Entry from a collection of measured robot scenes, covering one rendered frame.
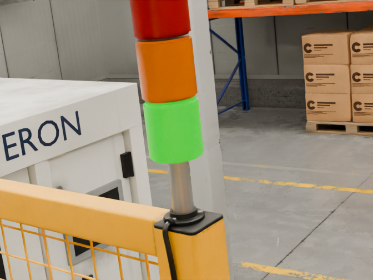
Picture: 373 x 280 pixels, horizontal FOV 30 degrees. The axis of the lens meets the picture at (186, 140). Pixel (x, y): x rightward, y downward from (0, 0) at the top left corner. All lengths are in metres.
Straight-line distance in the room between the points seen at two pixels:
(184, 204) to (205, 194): 2.72
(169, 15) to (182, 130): 0.10
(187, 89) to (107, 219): 0.18
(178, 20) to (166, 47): 0.02
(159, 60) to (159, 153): 0.08
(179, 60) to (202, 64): 2.61
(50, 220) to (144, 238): 0.14
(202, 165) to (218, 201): 0.20
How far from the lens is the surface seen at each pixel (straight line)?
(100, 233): 0.72
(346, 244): 5.69
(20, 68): 10.80
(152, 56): 0.59
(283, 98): 10.35
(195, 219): 0.64
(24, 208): 0.81
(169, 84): 0.60
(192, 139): 0.61
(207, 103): 3.25
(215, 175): 3.34
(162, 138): 0.61
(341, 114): 8.77
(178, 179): 0.63
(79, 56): 11.75
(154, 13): 0.59
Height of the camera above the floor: 2.34
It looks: 15 degrees down
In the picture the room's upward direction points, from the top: 6 degrees counter-clockwise
